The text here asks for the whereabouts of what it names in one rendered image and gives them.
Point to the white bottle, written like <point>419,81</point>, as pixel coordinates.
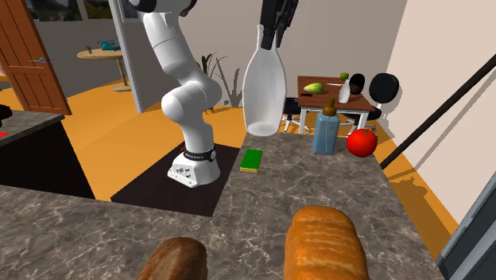
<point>264,89</point>

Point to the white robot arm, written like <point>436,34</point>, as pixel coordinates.
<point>193,101</point>

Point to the black kitchen cabinet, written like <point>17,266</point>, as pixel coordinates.
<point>38,159</point>

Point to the grey blue appliance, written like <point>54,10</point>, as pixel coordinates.
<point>472,244</point>

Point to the green yellow sponge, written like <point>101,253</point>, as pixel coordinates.
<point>252,159</point>

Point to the dark brown bread loaf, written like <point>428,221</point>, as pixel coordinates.
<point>174,261</point>

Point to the brown wooden door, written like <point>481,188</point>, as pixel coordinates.
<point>27,66</point>

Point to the white open door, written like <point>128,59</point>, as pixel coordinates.
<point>133,70</point>

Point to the black round-backed office chair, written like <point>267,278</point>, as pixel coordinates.
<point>383,88</point>

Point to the brown desk with white legs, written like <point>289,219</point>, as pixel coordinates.
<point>310,101</point>

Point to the golden bread loaf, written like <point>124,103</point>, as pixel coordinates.
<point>325,244</point>

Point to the red tomato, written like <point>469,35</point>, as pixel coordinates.
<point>361,143</point>

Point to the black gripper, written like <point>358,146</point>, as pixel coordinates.
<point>277,11</point>

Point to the black diagonal handrail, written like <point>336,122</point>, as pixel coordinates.
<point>438,112</point>

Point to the black office chair white base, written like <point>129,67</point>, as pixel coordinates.
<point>291,105</point>

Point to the blue soap dispenser bottle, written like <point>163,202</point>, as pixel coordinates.
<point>325,132</point>

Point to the dark green houseplant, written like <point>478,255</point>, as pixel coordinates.
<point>234,87</point>

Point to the black robot stand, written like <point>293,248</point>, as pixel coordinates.
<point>162,196</point>

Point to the round wooden side table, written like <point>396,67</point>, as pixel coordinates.
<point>112,56</point>

